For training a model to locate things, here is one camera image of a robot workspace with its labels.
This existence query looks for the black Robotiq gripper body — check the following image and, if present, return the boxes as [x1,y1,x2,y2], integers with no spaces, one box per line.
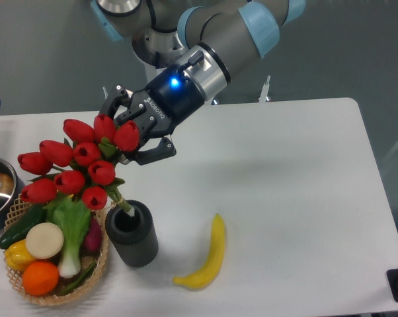
[114,64,205,149]

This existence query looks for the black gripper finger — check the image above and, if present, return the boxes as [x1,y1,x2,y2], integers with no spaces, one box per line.
[99,85,133,119]
[121,137,177,165]

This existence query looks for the red tulip bouquet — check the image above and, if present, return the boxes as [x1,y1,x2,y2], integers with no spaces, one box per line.
[17,114,140,217]

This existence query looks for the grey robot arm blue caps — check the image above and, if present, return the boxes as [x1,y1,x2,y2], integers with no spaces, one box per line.
[91,1,306,165]

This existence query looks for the dark grey ribbed vase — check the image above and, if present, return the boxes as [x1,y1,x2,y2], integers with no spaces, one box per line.
[105,199,159,267]

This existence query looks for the green bok choy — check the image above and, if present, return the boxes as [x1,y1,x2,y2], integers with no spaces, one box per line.
[44,194,91,279]

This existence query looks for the purple radish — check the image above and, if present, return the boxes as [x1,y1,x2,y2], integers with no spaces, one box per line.
[83,217,102,253]

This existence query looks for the yellow banana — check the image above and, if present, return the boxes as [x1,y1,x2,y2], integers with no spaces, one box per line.
[172,213,226,291]

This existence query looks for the woven wicker basket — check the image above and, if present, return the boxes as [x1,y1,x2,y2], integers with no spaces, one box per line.
[5,199,108,306]

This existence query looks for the round cream bun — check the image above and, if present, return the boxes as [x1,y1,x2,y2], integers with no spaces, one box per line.
[25,223,64,260]

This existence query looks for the green bean pod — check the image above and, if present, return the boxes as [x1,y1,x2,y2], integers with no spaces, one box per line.
[58,262,97,296]

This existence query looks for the green cucumber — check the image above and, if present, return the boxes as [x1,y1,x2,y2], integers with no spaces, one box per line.
[0,204,46,250]

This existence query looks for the orange fruit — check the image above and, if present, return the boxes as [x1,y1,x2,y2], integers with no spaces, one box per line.
[22,260,60,296]

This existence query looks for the yellow bell pepper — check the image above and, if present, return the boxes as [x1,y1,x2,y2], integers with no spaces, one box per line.
[4,239,37,271]

